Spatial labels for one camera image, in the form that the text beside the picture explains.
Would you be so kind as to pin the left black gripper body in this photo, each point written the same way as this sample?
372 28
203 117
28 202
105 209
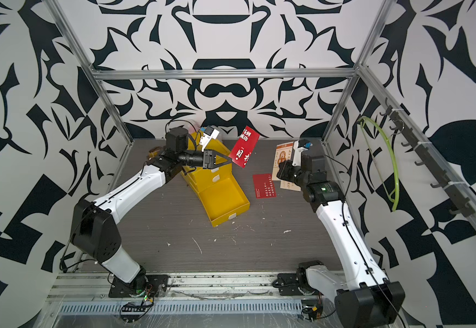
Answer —
196 160

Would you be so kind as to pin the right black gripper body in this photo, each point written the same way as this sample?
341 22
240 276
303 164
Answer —
292 173

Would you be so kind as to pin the cream postcard red emblem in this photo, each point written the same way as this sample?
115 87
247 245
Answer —
283 153

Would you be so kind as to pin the dark red postcard white text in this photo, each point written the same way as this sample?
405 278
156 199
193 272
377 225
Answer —
244 147

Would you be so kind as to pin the yellow bottom drawer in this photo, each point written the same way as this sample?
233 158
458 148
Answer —
224 201

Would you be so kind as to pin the beige postcard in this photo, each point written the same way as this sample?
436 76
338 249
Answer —
289 186

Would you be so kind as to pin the yellow plastic drawer cabinet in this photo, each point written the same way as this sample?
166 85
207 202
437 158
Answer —
198 178

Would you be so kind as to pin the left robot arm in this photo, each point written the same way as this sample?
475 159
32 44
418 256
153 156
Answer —
94 228

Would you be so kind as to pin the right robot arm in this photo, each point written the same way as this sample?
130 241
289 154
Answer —
366 297

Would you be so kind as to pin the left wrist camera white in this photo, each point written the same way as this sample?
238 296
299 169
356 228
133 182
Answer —
208 133

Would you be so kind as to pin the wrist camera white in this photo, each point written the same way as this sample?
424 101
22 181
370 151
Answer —
208 133
299 147

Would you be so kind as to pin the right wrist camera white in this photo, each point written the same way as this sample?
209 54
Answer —
299 147

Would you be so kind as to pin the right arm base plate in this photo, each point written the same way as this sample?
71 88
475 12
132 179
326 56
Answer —
295 284

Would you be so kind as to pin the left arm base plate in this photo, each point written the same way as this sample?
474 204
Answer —
150 285

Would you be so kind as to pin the black wall hook rack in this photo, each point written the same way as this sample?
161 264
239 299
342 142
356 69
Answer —
429 157

